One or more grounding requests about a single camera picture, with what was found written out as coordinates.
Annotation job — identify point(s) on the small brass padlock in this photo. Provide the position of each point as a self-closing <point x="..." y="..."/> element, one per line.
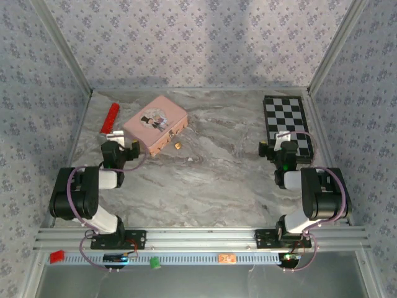
<point x="177" y="145"/>

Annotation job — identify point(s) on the red glitter tube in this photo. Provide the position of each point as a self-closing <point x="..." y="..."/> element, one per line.
<point x="110" y="118"/>

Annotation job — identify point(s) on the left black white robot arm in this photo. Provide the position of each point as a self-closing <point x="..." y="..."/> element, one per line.
<point x="77" y="198"/>

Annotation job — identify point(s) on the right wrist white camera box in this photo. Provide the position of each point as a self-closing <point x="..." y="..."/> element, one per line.
<point x="283" y="138"/>

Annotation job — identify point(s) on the orange tag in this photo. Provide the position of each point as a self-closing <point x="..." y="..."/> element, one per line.
<point x="226" y="258"/>

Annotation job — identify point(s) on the pink tin box with cartoon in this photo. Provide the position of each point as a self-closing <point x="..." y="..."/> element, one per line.
<point x="161" y="108"/>

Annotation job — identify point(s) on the black grey chessboard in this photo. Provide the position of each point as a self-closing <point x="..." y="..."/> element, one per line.
<point x="285" y="115"/>

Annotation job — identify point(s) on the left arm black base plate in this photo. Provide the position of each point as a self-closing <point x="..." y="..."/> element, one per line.
<point x="139" y="240"/>

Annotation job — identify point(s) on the aluminium frame post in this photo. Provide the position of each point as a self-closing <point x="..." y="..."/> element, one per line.
<point x="62" y="46"/>
<point x="338" y="46"/>

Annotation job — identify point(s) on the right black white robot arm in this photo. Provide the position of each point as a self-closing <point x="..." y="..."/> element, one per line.
<point x="322" y="198"/>

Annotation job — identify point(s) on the aluminium table side rail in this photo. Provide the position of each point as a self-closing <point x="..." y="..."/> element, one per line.
<point x="77" y="136"/>
<point x="322" y="130"/>

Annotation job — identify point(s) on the red plastic clip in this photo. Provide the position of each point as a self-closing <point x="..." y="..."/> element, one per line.
<point x="57" y="256"/>

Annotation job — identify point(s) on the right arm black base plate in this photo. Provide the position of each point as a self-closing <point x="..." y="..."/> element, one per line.
<point x="263" y="239"/>

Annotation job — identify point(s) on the aluminium mounting rail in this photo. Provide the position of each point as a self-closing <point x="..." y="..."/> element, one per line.
<point x="198" y="239"/>

